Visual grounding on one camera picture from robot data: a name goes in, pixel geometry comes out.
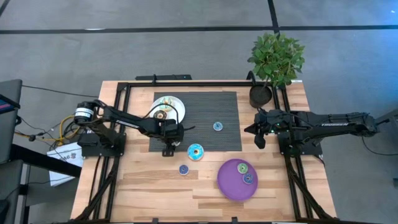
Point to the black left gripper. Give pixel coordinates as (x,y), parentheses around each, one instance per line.
(172,130)

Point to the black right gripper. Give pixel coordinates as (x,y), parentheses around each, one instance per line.
(267,123)

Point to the large black iced donut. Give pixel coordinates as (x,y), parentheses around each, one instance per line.
(157,115)

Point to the small green donut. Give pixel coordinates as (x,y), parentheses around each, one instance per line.
(240,168)

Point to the small purple blue donut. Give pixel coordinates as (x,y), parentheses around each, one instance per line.
(245,178)

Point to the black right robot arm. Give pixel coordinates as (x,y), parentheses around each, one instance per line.
(329,124)

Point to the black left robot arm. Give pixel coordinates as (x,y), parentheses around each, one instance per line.
(124,119)

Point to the white round plate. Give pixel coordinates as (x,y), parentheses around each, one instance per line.
(179,107)

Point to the large light blue iced donut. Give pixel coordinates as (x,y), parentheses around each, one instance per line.
(191,152)

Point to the small light blue donut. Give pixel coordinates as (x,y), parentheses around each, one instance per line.
(215,126)

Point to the dark grey woven placemat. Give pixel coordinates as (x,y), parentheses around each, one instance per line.
(211,105)

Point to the small dark blue donut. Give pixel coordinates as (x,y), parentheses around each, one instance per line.
(183,170)

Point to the black power strip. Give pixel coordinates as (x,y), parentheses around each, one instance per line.
(164,77)

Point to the purple round plate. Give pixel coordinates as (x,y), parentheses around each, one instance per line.
(230,186)

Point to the green plant in black pot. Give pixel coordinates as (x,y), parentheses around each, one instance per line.
(276,59)

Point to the black furniture beam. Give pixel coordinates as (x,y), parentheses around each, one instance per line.
(46,160)

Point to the grey furniture unit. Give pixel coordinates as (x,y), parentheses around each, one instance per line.
(9,130)

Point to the black aluminium rig frame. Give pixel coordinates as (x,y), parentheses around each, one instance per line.
(186,84)

